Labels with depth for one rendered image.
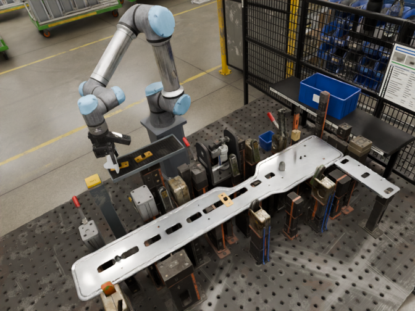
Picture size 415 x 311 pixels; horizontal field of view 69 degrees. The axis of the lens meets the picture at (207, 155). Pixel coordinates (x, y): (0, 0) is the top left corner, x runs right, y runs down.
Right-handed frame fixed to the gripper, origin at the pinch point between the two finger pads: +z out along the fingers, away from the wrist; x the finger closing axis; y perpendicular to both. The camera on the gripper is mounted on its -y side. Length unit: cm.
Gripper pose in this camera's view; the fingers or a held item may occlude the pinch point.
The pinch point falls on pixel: (118, 163)
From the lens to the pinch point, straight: 145.9
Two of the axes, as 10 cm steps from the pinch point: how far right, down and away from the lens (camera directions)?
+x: 2.6, 6.3, -7.4
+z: 1.0, 7.4, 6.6
